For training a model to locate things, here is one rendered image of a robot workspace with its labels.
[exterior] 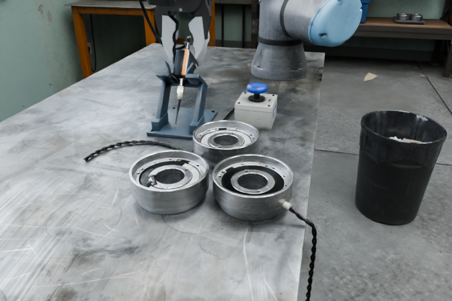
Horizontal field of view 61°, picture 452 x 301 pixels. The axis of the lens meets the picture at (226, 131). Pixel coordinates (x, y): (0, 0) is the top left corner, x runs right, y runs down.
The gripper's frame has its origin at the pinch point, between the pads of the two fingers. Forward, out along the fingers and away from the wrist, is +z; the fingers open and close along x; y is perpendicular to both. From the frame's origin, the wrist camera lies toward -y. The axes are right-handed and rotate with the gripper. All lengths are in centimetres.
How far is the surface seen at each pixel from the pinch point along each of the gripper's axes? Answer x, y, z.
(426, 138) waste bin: -75, 102, 58
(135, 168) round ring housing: -1.1, -25.2, 8.4
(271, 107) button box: -16.6, -1.7, 7.5
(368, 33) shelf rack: -70, 319, 54
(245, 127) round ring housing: -13.1, -8.7, 8.6
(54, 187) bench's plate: 10.8, -27.3, 11.9
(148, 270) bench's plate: -8.6, -38.7, 11.9
